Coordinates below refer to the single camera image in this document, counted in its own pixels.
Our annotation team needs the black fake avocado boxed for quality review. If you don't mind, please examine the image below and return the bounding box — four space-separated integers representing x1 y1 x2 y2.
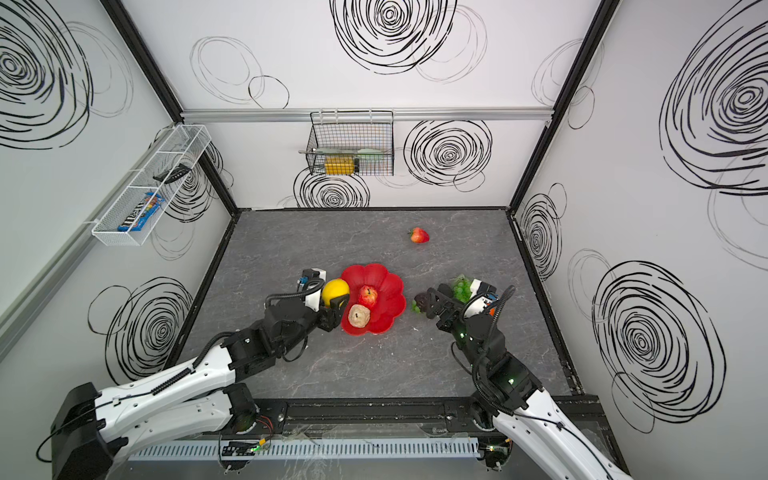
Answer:
414 288 443 319

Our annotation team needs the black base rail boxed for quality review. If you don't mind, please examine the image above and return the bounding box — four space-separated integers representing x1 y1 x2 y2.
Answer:
239 395 607 436

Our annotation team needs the blue candy packet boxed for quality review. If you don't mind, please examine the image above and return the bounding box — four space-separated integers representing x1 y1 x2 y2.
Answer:
117 192 165 232

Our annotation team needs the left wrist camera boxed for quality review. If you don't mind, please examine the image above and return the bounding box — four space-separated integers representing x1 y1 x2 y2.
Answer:
297 268 327 312

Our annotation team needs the black remote control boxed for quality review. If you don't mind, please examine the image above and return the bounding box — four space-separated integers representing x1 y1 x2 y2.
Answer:
153 163 191 185

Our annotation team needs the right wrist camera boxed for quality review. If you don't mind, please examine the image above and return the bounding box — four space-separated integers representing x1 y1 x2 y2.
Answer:
464 279 498 318

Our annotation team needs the fake red strawberry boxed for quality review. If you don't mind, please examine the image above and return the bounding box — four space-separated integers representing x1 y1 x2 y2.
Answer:
409 227 430 244

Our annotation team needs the grey slotted cable duct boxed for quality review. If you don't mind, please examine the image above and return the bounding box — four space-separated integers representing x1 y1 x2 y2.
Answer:
129 437 481 461

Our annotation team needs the black wire wall basket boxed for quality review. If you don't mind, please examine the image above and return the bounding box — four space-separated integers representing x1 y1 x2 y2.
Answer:
299 109 395 177

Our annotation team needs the yellow box in basket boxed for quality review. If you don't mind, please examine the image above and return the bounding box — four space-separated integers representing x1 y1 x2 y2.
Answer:
324 155 358 176

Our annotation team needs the green fake grape bunch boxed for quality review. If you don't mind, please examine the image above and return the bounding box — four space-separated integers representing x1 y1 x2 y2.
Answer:
452 275 473 304

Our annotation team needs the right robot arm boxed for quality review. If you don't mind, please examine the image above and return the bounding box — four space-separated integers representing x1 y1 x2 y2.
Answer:
415 281 630 479

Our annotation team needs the yellow fake lemon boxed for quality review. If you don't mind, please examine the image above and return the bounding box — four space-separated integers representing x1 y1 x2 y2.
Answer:
321 278 350 307

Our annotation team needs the red flower-shaped fruit bowl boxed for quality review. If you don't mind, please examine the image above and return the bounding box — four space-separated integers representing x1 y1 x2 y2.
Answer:
341 263 407 336

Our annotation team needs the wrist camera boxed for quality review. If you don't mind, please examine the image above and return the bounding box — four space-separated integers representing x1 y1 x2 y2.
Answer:
464 279 498 318
297 268 327 312

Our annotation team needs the fake red apple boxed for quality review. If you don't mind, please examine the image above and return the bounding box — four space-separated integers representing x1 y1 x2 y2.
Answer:
357 285 379 310

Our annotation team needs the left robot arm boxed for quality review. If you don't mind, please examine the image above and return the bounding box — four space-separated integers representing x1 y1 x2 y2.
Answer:
47 293 350 479

